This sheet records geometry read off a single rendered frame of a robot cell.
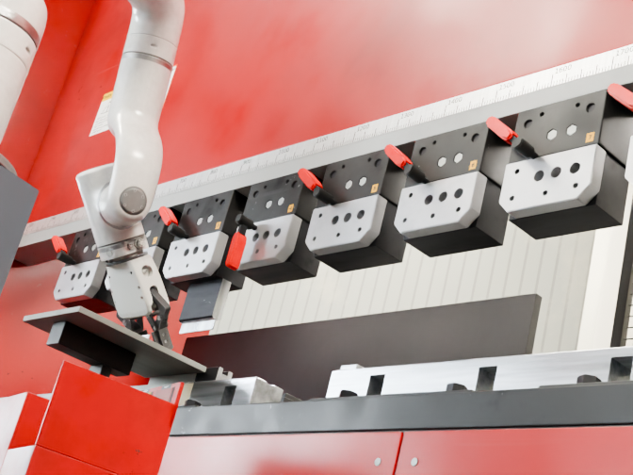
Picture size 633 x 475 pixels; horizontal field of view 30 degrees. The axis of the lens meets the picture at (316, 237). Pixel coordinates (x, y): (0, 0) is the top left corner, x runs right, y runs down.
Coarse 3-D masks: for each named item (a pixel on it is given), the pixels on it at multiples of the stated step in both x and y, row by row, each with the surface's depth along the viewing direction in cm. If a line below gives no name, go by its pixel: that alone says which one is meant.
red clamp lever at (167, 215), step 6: (162, 210) 223; (168, 210) 222; (162, 216) 222; (168, 216) 220; (174, 216) 222; (168, 222) 219; (174, 222) 220; (168, 228) 217; (174, 228) 216; (180, 228) 217; (174, 234) 217; (180, 234) 217; (186, 234) 218
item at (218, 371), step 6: (204, 372) 200; (210, 372) 199; (216, 372) 198; (222, 372) 200; (228, 372) 199; (198, 378) 201; (204, 378) 200; (210, 378) 198; (216, 378) 197; (222, 378) 198; (228, 378) 199
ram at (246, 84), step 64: (192, 0) 265; (256, 0) 242; (320, 0) 223; (384, 0) 206; (448, 0) 192; (512, 0) 180; (576, 0) 169; (192, 64) 250; (256, 64) 230; (320, 64) 213; (384, 64) 198; (448, 64) 185; (512, 64) 173; (64, 128) 286; (192, 128) 237; (256, 128) 219; (320, 128) 203; (448, 128) 178; (512, 128) 172; (64, 192) 269; (192, 192) 226
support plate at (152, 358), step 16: (32, 320) 196; (48, 320) 194; (64, 320) 192; (80, 320) 190; (96, 320) 187; (112, 336) 194; (128, 336) 191; (144, 352) 198; (160, 352) 196; (176, 352) 197; (144, 368) 207; (160, 368) 204; (176, 368) 202; (192, 368) 199
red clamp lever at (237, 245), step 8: (240, 216) 201; (240, 224) 201; (248, 224) 201; (240, 232) 200; (232, 240) 200; (240, 240) 200; (232, 248) 199; (240, 248) 199; (232, 256) 198; (240, 256) 199; (232, 264) 198
